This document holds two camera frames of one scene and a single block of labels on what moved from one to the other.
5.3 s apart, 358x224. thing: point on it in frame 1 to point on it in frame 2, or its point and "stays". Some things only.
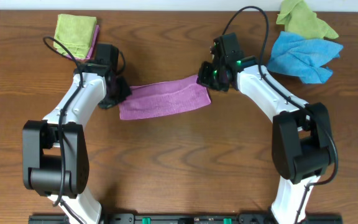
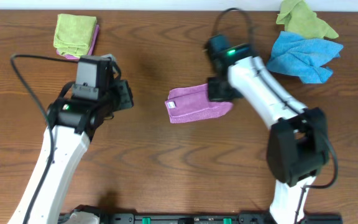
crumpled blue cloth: (293, 54) stays
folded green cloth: (76, 33) stays
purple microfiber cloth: (164, 97) to (192, 102)
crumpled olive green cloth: (298, 17) stays
